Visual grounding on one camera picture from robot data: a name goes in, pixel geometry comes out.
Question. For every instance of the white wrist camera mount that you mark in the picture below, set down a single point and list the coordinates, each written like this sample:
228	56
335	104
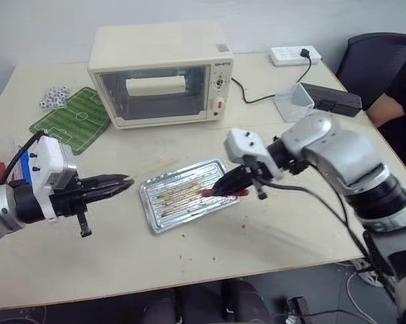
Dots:
247	143
49	158

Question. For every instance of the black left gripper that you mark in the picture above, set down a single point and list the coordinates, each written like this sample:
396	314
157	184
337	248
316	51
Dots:
68	202

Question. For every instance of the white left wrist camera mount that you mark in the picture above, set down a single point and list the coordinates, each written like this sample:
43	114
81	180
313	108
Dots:
49	158

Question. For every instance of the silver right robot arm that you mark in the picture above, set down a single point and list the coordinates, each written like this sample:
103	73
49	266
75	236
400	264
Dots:
341	155

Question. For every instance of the red sausage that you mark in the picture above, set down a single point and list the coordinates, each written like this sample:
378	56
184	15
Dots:
206	192

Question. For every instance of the dark rounded shape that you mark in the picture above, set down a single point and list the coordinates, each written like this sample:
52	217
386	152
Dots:
247	303

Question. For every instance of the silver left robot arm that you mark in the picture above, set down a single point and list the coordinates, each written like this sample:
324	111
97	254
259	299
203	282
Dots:
0	206

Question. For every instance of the black rectangular case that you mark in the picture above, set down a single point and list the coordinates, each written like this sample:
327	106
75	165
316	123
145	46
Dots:
338	99

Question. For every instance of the clear plastic container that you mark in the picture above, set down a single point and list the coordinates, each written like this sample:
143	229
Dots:
292	104

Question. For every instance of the green soccer field mat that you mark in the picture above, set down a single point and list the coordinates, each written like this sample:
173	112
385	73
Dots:
75	121

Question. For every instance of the bag of tiny soccer balls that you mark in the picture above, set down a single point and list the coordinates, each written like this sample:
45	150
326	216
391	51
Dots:
54	97

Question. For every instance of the dark box on floor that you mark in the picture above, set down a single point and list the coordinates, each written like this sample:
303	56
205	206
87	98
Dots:
297	310

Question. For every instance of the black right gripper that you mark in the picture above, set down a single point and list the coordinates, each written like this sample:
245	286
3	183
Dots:
255	172

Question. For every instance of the person's bare forearm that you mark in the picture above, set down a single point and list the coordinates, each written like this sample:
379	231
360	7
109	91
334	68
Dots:
385	109

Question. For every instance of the white power strip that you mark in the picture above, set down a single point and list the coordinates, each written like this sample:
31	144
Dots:
285	54

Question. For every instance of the black mesh office chair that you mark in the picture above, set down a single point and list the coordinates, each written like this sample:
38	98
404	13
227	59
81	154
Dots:
375	57

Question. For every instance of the silver metal baking tray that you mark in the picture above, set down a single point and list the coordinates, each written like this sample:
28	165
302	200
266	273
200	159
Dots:
176	202

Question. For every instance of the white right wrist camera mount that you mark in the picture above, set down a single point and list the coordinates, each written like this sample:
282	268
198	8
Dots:
247	143

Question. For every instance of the red cup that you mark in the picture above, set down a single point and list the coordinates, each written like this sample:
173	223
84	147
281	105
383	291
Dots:
1	172

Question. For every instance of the wooden skewer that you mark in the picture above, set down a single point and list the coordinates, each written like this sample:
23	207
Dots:
152	168

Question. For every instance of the cream toaster oven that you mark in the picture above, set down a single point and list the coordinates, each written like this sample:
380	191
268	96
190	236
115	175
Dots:
155	50

